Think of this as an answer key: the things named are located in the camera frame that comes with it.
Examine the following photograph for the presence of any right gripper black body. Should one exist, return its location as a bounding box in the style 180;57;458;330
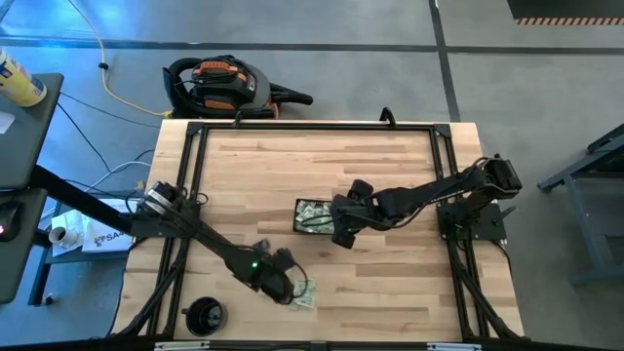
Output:
331;194;375;229

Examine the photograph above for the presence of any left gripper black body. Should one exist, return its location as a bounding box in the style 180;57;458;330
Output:
248;255;290;293

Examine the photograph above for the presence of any black slotted plastic basket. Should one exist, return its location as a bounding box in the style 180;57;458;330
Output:
292;197;338;236

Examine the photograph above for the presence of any black cup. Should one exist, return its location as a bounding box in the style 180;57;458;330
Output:
180;295;229;337

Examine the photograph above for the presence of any white printed paper sheet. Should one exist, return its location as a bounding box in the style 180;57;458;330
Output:
81;197;141;254

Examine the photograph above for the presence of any black orange shop vacuum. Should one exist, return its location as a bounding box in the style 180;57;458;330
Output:
162;54;314;121

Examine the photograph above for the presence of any black desk support beam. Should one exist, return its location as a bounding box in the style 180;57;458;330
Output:
28;164;136;235

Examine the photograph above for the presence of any dark grey side table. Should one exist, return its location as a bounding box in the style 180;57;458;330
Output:
27;189;128;308

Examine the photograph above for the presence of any grey metal cart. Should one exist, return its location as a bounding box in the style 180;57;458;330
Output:
537;121;624;287

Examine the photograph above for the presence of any black computer mouse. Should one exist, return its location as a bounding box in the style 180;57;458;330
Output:
0;200;23;244

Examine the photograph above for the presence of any grey desk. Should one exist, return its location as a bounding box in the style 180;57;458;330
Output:
0;72;65;306

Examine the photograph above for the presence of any black mat with hazard stripe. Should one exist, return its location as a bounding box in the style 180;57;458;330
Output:
506;0;624;26

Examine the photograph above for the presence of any small white paper slip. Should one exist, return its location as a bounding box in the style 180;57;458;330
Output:
0;110;17;136

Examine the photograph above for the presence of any yellow wipes canister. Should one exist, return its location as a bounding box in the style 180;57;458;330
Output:
0;47;49;108

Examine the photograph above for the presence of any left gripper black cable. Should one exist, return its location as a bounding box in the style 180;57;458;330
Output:
291;265;311;299

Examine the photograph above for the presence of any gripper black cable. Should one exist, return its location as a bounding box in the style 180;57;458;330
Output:
291;265;311;299
300;214;337;229

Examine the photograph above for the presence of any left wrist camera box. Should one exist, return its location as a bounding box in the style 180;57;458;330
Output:
272;247;297;272

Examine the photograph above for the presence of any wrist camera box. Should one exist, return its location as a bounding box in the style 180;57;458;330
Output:
350;178;375;199
272;247;297;272

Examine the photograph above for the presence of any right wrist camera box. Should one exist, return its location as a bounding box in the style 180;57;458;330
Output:
350;178;375;199

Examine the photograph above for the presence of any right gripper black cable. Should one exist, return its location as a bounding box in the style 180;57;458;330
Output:
300;214;337;229

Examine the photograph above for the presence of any white frame bracket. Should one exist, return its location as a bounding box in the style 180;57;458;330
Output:
153;340;212;351

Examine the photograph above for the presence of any thin black floor cable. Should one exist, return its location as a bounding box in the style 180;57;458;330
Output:
55;100;113;174
58;91;163;130

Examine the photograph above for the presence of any yellow power cable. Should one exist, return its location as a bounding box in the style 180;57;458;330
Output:
65;0;173;119

